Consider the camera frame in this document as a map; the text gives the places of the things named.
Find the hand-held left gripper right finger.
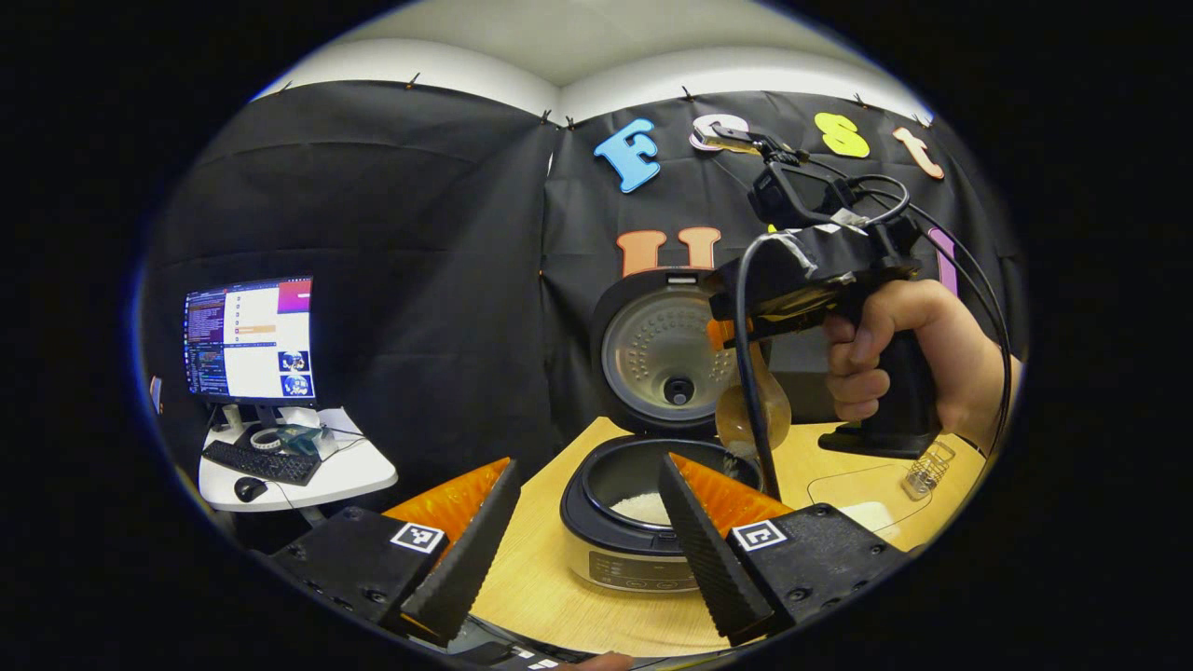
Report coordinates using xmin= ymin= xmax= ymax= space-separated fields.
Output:
xmin=659 ymin=454 xmax=910 ymax=647

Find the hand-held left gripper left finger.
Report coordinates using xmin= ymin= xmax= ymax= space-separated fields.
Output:
xmin=270 ymin=457 xmax=521 ymax=649

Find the wooden spoon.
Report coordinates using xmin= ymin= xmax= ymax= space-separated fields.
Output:
xmin=715 ymin=340 xmax=792 ymax=459

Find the white rice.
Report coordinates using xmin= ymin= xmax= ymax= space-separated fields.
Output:
xmin=610 ymin=492 xmax=673 ymax=526

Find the silver black rice cooker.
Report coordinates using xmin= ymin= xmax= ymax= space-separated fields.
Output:
xmin=559 ymin=268 xmax=793 ymax=595

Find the white side table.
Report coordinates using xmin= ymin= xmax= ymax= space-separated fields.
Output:
xmin=199 ymin=405 xmax=399 ymax=514

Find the clear plastic container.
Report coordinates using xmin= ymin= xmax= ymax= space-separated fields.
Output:
xmin=806 ymin=463 xmax=935 ymax=538

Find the black keyboard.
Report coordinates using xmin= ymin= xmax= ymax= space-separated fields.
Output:
xmin=203 ymin=440 xmax=322 ymax=487

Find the black backdrop cloth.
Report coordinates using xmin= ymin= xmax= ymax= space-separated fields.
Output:
xmin=140 ymin=79 xmax=1026 ymax=523

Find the computer monitor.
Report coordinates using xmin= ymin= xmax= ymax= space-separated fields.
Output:
xmin=184 ymin=277 xmax=316 ymax=404

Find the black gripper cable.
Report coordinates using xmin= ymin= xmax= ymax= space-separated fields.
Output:
xmin=734 ymin=231 xmax=782 ymax=497

